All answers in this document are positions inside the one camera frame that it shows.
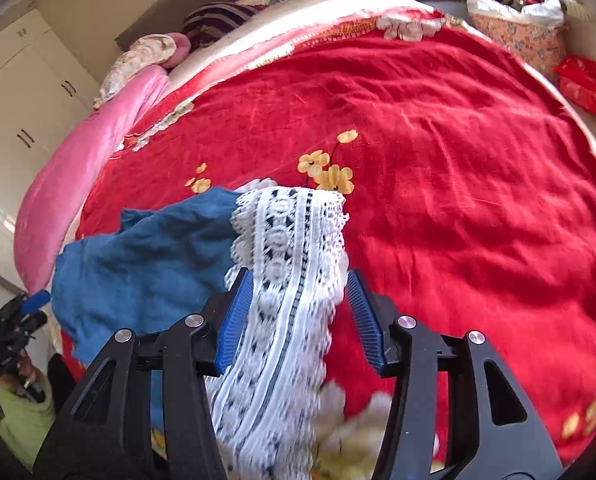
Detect blue garment with lace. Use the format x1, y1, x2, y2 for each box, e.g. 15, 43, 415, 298
50, 177, 351, 480

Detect red bag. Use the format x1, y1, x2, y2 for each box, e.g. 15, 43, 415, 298
553, 56, 596, 115

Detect person's left forearm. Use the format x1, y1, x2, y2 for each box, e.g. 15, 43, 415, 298
0, 375, 57, 468

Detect person's left hand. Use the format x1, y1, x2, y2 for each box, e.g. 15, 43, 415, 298
0, 357, 46, 403

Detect cream bed sheet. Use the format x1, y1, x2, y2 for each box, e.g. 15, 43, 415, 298
167, 0, 431, 92

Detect floral fabric basket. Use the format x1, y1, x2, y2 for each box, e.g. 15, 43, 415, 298
467, 0, 567, 79

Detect red floral blanket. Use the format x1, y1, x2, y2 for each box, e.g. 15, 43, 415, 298
60, 12, 596, 480

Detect cream wardrobe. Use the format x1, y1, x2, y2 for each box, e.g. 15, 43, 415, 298
0, 7, 102, 201

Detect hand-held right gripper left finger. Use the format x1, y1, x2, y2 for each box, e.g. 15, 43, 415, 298
33, 267, 255, 480

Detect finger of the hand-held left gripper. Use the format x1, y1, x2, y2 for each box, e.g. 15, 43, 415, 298
20, 291, 52, 315
18, 311, 49, 333

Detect floral pillow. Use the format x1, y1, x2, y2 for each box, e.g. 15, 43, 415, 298
94, 32, 190, 109

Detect pink quilt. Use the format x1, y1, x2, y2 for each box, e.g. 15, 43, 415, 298
14, 66, 172, 295

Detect grey headboard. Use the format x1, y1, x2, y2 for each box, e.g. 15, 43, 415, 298
114, 0, 274, 51

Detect striped purple pillow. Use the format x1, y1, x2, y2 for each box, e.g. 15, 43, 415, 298
182, 0, 272, 49

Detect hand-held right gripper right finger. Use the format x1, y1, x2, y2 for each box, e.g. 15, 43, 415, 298
345, 268, 566, 480

